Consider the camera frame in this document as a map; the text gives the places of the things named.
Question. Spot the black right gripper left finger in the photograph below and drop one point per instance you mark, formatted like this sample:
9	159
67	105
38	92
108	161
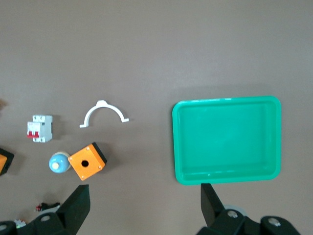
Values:
73	208

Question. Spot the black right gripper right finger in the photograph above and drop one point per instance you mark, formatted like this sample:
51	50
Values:
211	208

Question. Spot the white circuit breaker red switches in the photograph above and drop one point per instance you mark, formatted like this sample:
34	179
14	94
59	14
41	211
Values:
44	129

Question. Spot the red black indicator lamp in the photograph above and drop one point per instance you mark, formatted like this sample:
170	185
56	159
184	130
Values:
49	206

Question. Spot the blue cylinder with white cap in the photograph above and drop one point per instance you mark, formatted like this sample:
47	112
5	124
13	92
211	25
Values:
62	160

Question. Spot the orange black button box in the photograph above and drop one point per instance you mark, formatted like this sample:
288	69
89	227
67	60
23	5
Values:
94	156
3	161

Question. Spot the green plastic tray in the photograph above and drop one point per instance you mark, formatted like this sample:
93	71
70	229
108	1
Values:
225	139

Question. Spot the small white pipe clamp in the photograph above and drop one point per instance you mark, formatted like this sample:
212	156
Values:
102	104

